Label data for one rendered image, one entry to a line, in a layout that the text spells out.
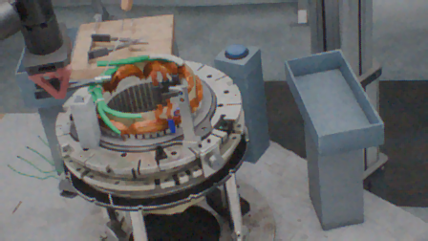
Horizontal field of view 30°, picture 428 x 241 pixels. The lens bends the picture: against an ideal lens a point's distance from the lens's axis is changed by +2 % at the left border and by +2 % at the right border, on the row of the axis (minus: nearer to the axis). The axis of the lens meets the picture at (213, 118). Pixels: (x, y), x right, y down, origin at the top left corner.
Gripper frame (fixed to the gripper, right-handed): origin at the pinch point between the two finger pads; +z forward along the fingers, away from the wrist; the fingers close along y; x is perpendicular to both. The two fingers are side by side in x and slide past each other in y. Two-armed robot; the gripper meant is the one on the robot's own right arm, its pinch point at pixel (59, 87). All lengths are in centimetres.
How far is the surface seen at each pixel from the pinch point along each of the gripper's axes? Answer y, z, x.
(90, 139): 9.0, 4.2, 3.8
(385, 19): -184, 142, 116
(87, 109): 8.5, -1.6, 4.6
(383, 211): 7, 39, 54
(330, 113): 2.6, 14.3, 44.8
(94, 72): -20.0, 13.7, 3.4
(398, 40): -164, 139, 116
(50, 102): -21.5, 20.7, -6.9
